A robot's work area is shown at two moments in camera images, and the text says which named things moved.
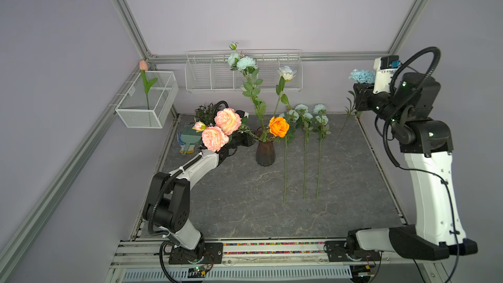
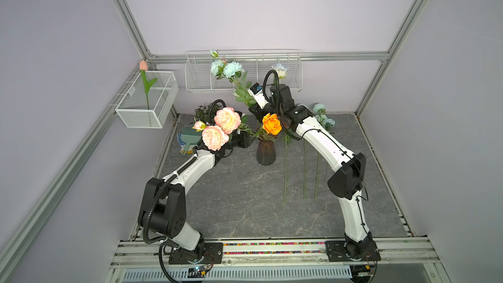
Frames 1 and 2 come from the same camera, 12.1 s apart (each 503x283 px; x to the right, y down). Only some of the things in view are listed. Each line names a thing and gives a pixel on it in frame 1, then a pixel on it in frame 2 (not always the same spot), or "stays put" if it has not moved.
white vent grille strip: [240, 274] stays put
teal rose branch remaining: [248, 65] → [223, 69]
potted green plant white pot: [205, 114] stays put
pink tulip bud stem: [143, 67] stays put
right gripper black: [365, 99] → [258, 111]
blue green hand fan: [188, 135] stays put
